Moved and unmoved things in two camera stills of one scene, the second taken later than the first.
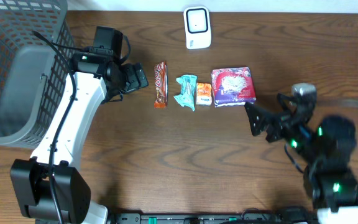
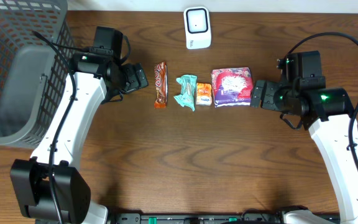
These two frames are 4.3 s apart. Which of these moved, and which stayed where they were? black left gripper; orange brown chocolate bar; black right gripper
Moved: black right gripper
Stayed: orange brown chocolate bar; black left gripper
